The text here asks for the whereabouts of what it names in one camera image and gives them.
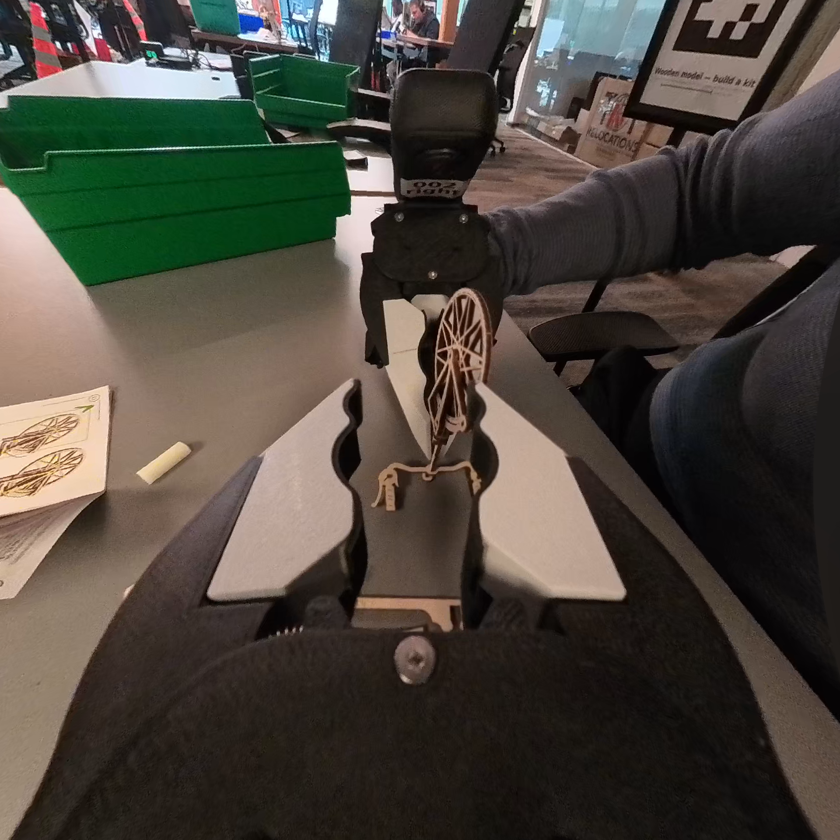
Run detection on wooden bicycle wheel handlebar model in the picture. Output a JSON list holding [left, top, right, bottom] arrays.
[[371, 287, 494, 513]]

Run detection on instruction booklet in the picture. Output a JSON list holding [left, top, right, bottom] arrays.
[[0, 386, 114, 599]]

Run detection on person's right forearm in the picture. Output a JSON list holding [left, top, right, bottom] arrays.
[[482, 69, 840, 296]]

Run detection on printed cardboard box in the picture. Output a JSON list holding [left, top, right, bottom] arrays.
[[573, 71, 678, 166]]

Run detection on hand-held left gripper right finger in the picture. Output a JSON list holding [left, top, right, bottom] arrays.
[[461, 382, 629, 602]]

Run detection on black desk device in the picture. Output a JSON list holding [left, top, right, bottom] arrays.
[[141, 41, 193, 70]]

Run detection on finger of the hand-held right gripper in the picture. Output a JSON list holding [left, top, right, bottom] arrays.
[[412, 294, 455, 329], [384, 297, 438, 462]]

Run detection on white desk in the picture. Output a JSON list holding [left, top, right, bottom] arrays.
[[0, 61, 242, 110]]

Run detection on wooden parts sheet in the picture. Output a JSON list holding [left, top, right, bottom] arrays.
[[353, 596, 463, 632]]

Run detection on black chair armrest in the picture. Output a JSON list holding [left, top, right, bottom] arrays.
[[712, 244, 840, 342]]

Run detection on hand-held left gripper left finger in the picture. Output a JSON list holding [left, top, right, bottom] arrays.
[[206, 377, 368, 601]]

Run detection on black flat object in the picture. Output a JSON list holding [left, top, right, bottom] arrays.
[[326, 117, 395, 142]]

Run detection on framed tag sign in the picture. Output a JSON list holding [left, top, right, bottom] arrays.
[[622, 0, 829, 130]]

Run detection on black visitor chair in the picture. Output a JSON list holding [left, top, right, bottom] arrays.
[[528, 276, 680, 378]]

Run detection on cream plastic cylinder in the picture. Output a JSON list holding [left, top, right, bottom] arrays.
[[136, 441, 193, 485]]

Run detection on green plastic bin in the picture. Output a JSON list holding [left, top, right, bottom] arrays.
[[0, 95, 347, 198], [23, 174, 352, 232], [189, 0, 242, 35], [255, 95, 358, 130], [46, 213, 339, 287], [246, 51, 362, 112]]

